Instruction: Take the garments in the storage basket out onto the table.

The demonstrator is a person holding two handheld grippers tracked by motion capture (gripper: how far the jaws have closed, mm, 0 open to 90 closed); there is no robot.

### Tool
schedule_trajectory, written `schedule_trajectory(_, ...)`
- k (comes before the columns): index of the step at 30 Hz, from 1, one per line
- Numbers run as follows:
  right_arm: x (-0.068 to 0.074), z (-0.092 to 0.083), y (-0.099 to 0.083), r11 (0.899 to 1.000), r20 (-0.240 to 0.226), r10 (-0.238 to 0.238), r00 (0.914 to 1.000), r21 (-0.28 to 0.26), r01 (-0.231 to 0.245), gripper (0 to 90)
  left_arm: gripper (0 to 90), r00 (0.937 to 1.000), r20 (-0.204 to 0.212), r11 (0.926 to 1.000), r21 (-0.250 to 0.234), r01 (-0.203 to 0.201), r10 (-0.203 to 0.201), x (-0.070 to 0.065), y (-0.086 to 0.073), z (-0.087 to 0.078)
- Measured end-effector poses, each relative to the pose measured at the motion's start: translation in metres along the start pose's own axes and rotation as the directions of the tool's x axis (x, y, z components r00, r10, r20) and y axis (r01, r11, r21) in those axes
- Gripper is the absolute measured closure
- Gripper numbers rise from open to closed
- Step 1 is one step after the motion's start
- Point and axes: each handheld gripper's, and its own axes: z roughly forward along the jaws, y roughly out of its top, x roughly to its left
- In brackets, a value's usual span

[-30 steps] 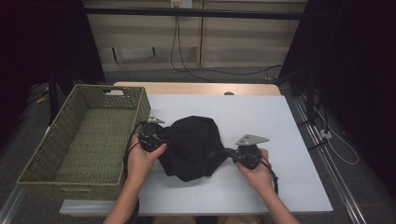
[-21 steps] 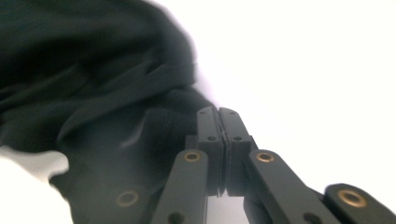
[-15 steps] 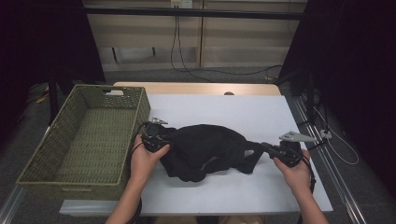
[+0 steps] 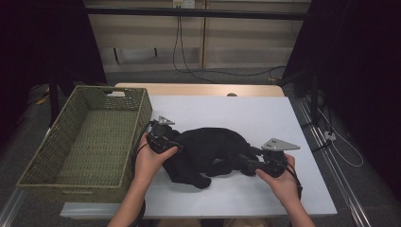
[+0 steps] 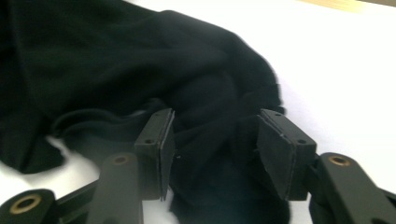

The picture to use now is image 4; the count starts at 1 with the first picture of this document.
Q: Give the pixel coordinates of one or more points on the aluminium floor rail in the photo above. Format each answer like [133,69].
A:
[340,189]
[11,208]

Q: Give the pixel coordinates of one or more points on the white wall socket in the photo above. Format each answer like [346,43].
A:
[183,3]

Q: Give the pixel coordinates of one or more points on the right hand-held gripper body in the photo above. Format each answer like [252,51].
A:
[274,157]

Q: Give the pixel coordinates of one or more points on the black metal stand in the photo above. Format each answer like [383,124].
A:
[314,101]

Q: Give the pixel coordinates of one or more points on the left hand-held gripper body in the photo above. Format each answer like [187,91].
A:
[160,138]

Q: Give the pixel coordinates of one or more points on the dark table grommet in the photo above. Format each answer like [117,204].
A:
[231,94]

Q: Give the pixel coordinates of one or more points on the white table mat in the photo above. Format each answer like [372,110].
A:
[220,110]

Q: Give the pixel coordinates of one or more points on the white power plug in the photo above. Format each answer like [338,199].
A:
[330,136]

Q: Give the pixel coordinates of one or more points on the black curtain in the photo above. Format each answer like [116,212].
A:
[31,47]
[362,63]

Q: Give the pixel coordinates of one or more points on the small yellow object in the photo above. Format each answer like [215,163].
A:
[42,100]

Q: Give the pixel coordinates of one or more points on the person's right hand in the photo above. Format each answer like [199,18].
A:
[283,186]

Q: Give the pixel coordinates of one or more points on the black t-shirt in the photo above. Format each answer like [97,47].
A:
[208,148]

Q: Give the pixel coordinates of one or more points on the green woven basket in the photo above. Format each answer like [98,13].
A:
[94,142]

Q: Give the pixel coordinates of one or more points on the person's left hand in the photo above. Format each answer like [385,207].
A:
[148,167]

